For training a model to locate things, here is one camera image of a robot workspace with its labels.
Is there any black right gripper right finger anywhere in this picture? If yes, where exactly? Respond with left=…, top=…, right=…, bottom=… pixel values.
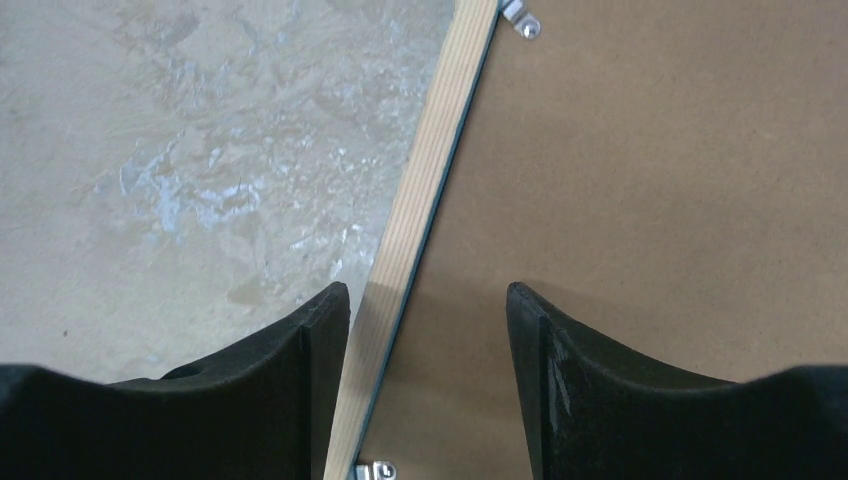
left=506, top=282, right=847, bottom=479

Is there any metal retaining clip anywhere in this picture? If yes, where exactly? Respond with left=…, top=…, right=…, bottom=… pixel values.
left=499, top=0, right=542, bottom=40
left=350, top=460, right=398, bottom=480

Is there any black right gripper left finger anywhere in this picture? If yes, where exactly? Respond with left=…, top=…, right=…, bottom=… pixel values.
left=1, top=282, right=350, bottom=479

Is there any blue wooden picture frame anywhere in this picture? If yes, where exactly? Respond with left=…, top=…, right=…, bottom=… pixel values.
left=324, top=1, right=501, bottom=479

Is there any brown cardboard backing board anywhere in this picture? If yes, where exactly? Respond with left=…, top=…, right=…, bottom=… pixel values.
left=361, top=1, right=847, bottom=479

